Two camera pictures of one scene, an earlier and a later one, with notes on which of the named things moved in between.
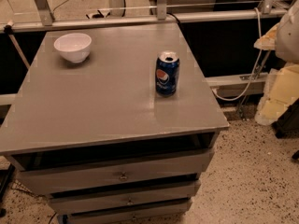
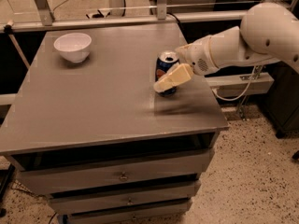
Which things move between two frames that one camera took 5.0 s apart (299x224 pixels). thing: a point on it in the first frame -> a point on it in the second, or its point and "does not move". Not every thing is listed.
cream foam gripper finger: [267, 41] -> [197, 57]
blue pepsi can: [167, 72] does not move
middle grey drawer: [71, 203] does not move
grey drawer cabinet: [98, 139] does not move
